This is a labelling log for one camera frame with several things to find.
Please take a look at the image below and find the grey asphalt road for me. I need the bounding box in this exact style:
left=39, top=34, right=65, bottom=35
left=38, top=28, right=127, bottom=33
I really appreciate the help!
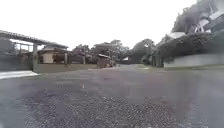
left=0, top=63, right=224, bottom=128

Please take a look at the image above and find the large dark tree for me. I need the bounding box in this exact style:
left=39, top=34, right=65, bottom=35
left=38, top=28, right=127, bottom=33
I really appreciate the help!
left=126, top=38, right=156, bottom=65

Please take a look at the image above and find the small beige house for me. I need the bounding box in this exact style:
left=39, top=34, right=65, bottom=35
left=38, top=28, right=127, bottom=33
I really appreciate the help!
left=37, top=46, right=71, bottom=65

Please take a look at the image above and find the grass verge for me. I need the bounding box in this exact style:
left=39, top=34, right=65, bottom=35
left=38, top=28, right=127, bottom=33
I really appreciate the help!
left=134, top=64, right=224, bottom=72

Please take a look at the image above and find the building with canopy roof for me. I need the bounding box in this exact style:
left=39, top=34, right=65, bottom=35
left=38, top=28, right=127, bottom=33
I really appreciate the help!
left=0, top=29, right=69, bottom=72

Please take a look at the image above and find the pale concrete slab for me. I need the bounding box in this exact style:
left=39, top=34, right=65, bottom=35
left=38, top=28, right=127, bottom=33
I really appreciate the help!
left=0, top=70, right=39, bottom=80

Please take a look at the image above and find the low grey wall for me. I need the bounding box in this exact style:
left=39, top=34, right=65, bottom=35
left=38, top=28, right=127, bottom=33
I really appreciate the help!
left=33, top=63, right=99, bottom=74

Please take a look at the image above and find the pale concrete wall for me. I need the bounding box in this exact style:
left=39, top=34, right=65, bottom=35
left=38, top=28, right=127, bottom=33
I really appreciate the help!
left=163, top=53, right=224, bottom=69

